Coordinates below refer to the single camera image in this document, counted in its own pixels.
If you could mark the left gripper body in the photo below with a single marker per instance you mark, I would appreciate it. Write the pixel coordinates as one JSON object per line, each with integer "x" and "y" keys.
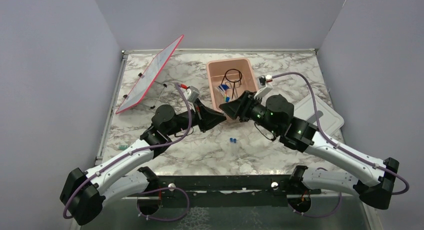
{"x": 199, "y": 116}

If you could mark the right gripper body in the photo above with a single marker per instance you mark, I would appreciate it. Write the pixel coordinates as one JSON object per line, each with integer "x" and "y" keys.
{"x": 253, "y": 109}

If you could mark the pink plastic bin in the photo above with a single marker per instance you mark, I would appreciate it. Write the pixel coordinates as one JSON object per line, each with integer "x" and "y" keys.
{"x": 237, "y": 73}

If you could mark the two blue capped vials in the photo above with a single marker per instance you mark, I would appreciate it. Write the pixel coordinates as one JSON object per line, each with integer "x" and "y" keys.
{"x": 233, "y": 146}

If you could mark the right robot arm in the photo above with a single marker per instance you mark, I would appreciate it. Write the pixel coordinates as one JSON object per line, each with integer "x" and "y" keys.
{"x": 371, "y": 179}

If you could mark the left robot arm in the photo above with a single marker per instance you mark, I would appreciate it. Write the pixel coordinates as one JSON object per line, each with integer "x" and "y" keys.
{"x": 85, "y": 193}

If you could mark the whiteboard metal leg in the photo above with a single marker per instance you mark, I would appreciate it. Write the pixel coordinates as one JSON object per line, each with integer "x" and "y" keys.
{"x": 159, "y": 97}

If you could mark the red framed whiteboard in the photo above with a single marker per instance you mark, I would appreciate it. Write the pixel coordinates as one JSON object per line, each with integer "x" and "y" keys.
{"x": 148, "y": 77}

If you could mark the white plastic lid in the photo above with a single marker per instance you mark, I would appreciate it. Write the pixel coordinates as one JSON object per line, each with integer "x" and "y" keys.
{"x": 330, "y": 120}

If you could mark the small green labelled tube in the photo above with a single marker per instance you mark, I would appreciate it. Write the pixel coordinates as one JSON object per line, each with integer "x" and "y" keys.
{"x": 123, "y": 147}

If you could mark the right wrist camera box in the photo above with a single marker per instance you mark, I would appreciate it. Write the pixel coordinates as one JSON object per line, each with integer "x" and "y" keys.
{"x": 265, "y": 86}

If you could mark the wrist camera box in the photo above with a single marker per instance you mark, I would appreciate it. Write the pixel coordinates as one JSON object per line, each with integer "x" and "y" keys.
{"x": 265, "y": 86}
{"x": 191, "y": 94}

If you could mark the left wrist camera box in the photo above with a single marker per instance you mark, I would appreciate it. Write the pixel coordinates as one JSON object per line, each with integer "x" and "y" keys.
{"x": 191, "y": 94}

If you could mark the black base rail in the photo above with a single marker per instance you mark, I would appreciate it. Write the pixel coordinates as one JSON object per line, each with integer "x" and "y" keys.
{"x": 214, "y": 191}

